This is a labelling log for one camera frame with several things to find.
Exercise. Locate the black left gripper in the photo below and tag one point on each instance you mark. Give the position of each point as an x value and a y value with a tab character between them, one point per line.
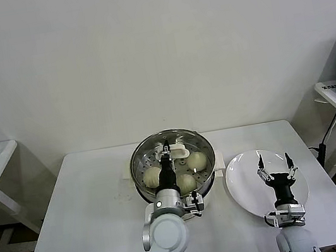
167	177

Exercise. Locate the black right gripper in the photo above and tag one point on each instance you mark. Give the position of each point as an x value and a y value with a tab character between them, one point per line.
281	188

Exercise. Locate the round glass pot lid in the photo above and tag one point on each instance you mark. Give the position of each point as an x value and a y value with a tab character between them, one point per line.
178	151

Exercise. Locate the white steamed baozi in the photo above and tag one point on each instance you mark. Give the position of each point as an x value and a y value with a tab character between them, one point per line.
150	178
188	183
196	160

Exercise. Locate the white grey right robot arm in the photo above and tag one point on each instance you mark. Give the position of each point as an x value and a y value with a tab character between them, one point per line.
297	243

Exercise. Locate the stainless steel steamer basket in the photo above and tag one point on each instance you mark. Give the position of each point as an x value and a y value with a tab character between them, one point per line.
206	185

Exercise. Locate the round white plate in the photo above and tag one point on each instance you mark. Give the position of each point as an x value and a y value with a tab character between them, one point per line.
247	180

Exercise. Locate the white printed box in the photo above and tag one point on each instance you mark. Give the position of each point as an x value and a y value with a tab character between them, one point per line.
328	87

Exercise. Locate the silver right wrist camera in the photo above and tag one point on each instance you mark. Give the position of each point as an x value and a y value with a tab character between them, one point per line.
297	211

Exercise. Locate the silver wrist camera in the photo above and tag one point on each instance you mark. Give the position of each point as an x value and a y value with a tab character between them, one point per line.
297	211
194	203

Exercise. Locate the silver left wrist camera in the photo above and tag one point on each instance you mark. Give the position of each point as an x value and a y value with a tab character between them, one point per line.
194	203

